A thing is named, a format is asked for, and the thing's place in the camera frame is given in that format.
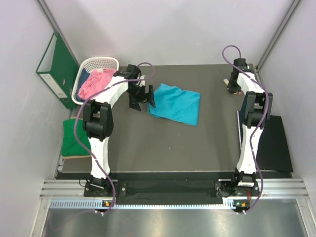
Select teal t shirt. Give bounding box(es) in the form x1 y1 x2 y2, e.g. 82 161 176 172
148 83 200 126

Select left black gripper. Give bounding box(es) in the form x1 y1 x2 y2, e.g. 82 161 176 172
126 84 155 111

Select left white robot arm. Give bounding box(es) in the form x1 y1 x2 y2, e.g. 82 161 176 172
82 64 156 197

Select green folded t shirt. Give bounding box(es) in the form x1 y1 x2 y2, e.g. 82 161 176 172
61 118 91 158

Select black board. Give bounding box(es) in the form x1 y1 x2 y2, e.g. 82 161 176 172
237 110 294 173

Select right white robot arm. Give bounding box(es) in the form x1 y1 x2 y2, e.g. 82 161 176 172
226 58 273 196

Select pink t shirt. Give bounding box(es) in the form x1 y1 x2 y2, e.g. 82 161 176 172
79 69 116 100

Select navy blue t shirt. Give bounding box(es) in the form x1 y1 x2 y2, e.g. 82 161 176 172
75 69 90 102

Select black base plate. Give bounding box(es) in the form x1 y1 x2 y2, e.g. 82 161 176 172
83 179 260 205

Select grey cable duct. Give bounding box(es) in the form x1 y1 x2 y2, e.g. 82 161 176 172
49 199 236 210

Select white laundry basket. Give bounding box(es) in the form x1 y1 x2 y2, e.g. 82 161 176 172
71 57 119 105

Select green ring binder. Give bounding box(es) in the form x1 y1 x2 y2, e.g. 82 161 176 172
36 34 79 109

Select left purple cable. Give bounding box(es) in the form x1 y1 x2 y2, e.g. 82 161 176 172
73 62 156 214

